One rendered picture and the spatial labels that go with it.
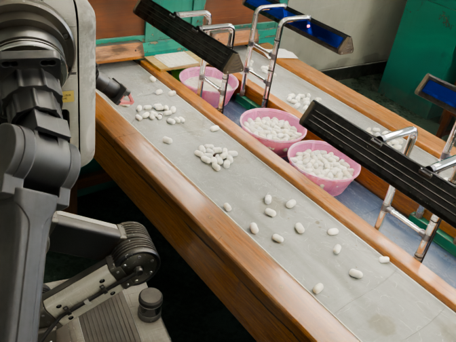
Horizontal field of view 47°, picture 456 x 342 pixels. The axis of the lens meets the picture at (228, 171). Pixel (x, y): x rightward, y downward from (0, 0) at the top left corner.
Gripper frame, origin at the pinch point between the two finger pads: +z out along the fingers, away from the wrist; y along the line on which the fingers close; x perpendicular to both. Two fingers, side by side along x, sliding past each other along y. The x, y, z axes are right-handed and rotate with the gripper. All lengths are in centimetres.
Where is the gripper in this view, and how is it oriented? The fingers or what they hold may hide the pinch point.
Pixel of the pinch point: (131, 102)
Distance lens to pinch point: 194.9
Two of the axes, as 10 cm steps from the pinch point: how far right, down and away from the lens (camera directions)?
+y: -6.0, -5.2, 6.1
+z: 5.2, 3.3, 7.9
